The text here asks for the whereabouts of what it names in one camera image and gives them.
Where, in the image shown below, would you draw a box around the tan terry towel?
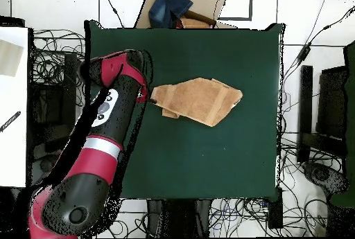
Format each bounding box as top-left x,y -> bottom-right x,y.
150,77 -> 244,128

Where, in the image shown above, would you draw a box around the dark green table cloth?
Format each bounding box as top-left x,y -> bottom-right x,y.
84,19 -> 285,201

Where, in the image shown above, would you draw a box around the blue jeans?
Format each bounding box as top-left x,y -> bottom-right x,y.
148,0 -> 194,29

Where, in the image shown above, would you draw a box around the black equipment rack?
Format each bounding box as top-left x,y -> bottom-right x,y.
28,51 -> 84,157

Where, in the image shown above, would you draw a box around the dark brown garment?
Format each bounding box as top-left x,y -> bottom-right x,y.
182,9 -> 218,27

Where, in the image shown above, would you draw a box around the black striped pen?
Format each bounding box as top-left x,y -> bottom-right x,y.
0,110 -> 22,133

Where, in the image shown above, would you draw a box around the beige paper sheet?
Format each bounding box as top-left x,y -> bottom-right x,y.
0,39 -> 24,78

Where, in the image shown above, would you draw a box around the white desk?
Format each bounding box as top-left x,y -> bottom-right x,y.
0,26 -> 30,188

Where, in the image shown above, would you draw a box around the black rectangular box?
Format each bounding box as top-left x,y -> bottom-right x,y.
267,187 -> 284,230

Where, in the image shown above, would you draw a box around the dark green fabric furniture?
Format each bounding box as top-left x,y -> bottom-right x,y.
329,40 -> 355,209

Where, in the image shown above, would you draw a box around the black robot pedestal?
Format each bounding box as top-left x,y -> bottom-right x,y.
146,198 -> 213,238

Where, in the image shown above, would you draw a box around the black metal frame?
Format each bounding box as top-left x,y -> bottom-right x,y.
296,64 -> 347,165

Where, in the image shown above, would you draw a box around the black cable with adapter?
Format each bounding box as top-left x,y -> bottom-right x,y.
282,6 -> 355,85

